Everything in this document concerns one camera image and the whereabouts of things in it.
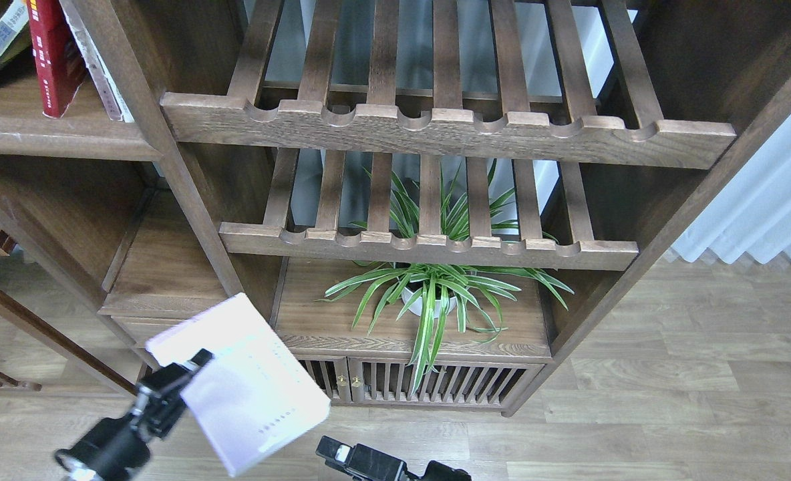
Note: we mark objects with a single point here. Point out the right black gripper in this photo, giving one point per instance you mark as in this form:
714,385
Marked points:
361,462

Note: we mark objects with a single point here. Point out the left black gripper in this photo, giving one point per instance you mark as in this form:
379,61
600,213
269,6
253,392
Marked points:
117,448

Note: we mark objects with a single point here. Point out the pale lilac paperback book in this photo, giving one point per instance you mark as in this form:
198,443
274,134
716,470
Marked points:
253,397

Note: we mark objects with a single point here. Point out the red paperback book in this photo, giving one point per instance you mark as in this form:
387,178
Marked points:
59,64

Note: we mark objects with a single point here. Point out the dark wooden bookshelf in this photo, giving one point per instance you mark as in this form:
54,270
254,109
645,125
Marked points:
586,134

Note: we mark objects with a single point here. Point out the upright white-spined book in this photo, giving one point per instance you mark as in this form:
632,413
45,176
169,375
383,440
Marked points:
112,100

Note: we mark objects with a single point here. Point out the white curtain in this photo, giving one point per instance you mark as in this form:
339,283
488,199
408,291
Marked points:
752,214

